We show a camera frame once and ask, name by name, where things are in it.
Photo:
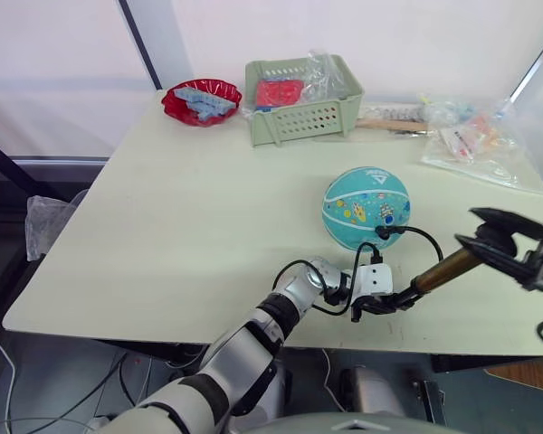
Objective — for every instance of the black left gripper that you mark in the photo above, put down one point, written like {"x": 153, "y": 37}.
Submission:
{"x": 369, "y": 306}

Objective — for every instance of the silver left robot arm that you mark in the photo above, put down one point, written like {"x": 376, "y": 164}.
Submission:
{"x": 240, "y": 357}

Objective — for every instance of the teal printed ball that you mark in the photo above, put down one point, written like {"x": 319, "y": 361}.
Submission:
{"x": 359, "y": 199}

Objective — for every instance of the grey rounded device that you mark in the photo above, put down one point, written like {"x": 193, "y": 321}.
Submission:
{"x": 373, "y": 389}

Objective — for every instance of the clear bag with small items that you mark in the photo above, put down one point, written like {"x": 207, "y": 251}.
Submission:
{"x": 475, "y": 140}

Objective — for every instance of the brown wooden board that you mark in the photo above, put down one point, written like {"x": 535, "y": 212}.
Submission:
{"x": 527, "y": 377}

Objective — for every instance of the wooden stick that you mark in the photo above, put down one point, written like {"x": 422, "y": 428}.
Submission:
{"x": 389, "y": 123}

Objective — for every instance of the white blister strip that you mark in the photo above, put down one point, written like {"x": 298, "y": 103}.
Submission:
{"x": 391, "y": 111}

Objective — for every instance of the dark-edged white panel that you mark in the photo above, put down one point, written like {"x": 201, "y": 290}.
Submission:
{"x": 536, "y": 63}

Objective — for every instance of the green perforated plastic basket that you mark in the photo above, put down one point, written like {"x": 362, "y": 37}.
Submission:
{"x": 298, "y": 122}

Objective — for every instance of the crumpled clear plastic bag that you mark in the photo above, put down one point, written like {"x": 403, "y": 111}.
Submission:
{"x": 321, "y": 77}

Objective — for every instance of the red flat packet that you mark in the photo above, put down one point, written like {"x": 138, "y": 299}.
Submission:
{"x": 278, "y": 92}

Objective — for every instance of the blue blocks pile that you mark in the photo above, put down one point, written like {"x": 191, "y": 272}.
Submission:
{"x": 203, "y": 103}

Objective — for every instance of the clear plastic bin liner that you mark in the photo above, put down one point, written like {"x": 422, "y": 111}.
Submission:
{"x": 40, "y": 221}

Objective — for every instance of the dark upright pole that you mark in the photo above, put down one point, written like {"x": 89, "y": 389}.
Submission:
{"x": 140, "y": 40}

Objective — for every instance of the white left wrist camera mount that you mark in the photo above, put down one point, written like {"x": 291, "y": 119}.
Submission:
{"x": 375, "y": 279}

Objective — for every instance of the black diagonal frame bar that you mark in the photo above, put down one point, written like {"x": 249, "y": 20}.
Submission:
{"x": 13, "y": 169}

